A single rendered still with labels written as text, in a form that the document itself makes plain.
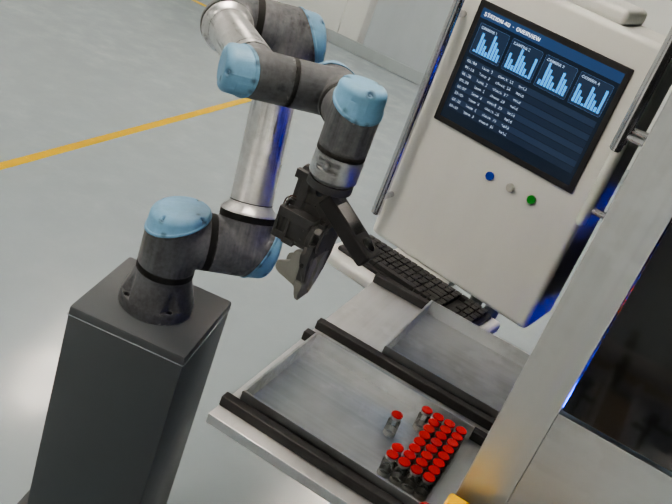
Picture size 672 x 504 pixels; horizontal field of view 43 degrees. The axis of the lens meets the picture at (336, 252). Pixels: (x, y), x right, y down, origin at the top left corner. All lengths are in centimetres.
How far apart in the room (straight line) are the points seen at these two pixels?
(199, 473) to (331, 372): 107
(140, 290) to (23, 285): 148
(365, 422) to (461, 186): 85
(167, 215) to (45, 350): 132
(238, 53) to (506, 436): 65
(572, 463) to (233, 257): 80
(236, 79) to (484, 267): 111
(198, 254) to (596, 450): 85
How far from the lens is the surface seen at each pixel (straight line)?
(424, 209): 225
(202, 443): 269
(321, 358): 162
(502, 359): 187
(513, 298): 219
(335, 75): 131
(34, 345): 291
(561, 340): 110
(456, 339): 186
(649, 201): 103
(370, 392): 159
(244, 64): 126
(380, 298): 189
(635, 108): 147
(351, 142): 122
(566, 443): 116
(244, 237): 167
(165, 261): 167
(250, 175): 167
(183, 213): 166
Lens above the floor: 178
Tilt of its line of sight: 27 degrees down
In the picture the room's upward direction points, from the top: 21 degrees clockwise
